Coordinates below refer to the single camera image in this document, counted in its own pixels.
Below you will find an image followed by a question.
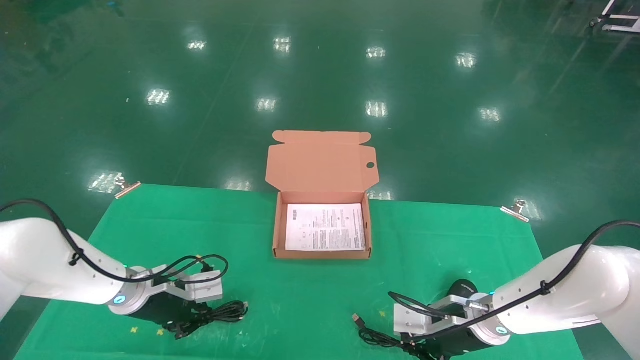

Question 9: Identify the brown cardboard mailer box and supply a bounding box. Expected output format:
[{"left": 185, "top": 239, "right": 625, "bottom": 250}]
[{"left": 264, "top": 130, "right": 380, "bottom": 260}]

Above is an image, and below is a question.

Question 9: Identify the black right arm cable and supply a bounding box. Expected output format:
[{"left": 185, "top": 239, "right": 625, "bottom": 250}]
[{"left": 388, "top": 219, "right": 640, "bottom": 347}]

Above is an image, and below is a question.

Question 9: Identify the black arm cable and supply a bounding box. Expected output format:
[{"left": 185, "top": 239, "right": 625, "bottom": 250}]
[
  {"left": 0, "top": 199, "right": 230, "bottom": 292},
  {"left": 388, "top": 219, "right": 640, "bottom": 347}
]

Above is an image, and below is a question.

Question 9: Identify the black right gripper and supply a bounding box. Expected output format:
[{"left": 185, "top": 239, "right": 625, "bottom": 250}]
[{"left": 425, "top": 329, "right": 497, "bottom": 360}]

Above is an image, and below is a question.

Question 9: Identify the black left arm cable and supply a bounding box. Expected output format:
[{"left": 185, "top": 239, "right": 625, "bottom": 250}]
[{"left": 0, "top": 199, "right": 230, "bottom": 292}]

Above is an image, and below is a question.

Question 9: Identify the black data cable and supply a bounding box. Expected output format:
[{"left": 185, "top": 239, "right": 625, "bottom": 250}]
[{"left": 162, "top": 300, "right": 250, "bottom": 341}]

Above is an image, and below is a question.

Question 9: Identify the white metal frame with caster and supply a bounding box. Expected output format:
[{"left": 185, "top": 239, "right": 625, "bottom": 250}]
[{"left": 588, "top": 0, "right": 640, "bottom": 34}]

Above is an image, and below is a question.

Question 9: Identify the white printed instruction sheet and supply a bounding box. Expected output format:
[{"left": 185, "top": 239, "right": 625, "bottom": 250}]
[{"left": 284, "top": 202, "right": 367, "bottom": 253}]

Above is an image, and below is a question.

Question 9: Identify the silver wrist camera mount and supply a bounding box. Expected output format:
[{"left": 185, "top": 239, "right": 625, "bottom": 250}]
[
  {"left": 393, "top": 294, "right": 494, "bottom": 337},
  {"left": 149, "top": 265, "right": 224, "bottom": 304}
]

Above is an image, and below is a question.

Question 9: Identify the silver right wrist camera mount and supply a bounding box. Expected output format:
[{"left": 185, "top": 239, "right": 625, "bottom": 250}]
[{"left": 393, "top": 294, "right": 494, "bottom": 337}]

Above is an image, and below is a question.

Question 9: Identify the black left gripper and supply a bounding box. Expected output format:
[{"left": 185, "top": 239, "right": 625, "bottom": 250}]
[{"left": 132, "top": 292, "right": 217, "bottom": 340}]

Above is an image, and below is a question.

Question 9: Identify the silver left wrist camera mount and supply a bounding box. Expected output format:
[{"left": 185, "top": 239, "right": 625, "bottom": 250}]
[{"left": 149, "top": 265, "right": 224, "bottom": 304}]

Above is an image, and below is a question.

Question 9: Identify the black wired computer mouse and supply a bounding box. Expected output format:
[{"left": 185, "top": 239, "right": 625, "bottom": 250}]
[{"left": 351, "top": 278, "right": 479, "bottom": 360}]

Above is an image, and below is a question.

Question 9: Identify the metal cloth clip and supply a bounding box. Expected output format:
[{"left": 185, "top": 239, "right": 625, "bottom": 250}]
[
  {"left": 113, "top": 174, "right": 142, "bottom": 200},
  {"left": 500, "top": 198, "right": 531, "bottom": 224}
]

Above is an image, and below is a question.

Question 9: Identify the green table cloth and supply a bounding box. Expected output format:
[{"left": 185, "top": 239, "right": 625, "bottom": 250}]
[{"left": 14, "top": 183, "right": 586, "bottom": 360}]

